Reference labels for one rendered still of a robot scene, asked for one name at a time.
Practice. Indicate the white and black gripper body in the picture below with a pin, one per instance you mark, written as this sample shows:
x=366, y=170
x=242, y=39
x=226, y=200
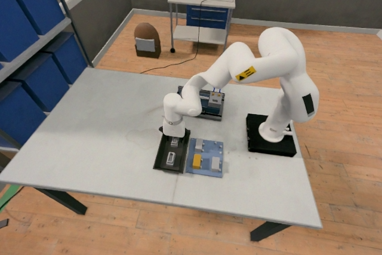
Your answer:
x=174, y=130

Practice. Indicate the yellow block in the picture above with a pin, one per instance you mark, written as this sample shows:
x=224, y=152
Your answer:
x=196, y=161

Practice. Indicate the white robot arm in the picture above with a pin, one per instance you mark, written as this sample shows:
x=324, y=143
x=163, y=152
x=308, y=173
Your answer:
x=298, y=93

